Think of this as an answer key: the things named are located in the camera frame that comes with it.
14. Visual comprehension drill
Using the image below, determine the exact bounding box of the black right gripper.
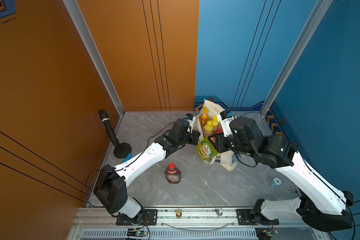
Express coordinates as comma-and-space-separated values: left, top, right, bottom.
206, 130, 258, 159

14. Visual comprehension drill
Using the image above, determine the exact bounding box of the orange bottle yellow cap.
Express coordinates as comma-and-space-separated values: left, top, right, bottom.
203, 121, 214, 138
211, 116, 219, 132

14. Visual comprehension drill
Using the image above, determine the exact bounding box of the green soap bottle red cap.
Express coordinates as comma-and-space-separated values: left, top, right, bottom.
197, 137, 219, 161

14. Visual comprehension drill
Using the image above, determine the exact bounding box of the large orange dish soap bottle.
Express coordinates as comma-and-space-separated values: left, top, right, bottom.
199, 107, 210, 132

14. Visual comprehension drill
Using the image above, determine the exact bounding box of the starry night canvas tote bag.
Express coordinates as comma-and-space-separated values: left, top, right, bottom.
194, 99, 238, 172

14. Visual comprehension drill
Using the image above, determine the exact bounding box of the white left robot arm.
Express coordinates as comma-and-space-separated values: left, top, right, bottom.
93, 114, 200, 219

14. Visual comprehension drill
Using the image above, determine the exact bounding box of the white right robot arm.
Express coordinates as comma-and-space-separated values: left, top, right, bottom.
208, 111, 354, 232

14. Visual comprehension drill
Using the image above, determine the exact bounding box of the blue pen on table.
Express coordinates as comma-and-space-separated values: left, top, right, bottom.
123, 153, 132, 162

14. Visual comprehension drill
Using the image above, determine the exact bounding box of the black microphone on stand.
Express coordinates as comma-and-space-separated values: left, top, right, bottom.
99, 110, 132, 159

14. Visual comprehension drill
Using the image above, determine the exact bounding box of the small blue white tape roll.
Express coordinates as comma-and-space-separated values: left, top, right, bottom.
269, 178, 282, 189

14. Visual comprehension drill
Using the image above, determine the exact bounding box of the circuit board right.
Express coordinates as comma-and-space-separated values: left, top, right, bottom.
256, 229, 279, 240

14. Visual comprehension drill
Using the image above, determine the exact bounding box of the green circuit board left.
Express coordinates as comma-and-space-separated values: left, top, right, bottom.
126, 228, 149, 239

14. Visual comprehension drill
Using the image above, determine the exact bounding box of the silver knob on rail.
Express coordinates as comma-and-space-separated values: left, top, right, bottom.
216, 208, 223, 217

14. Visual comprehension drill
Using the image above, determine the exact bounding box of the brass knob on rail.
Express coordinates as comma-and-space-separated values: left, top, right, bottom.
176, 210, 182, 218

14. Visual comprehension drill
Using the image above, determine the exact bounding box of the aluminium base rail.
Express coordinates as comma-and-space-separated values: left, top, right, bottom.
68, 206, 331, 240

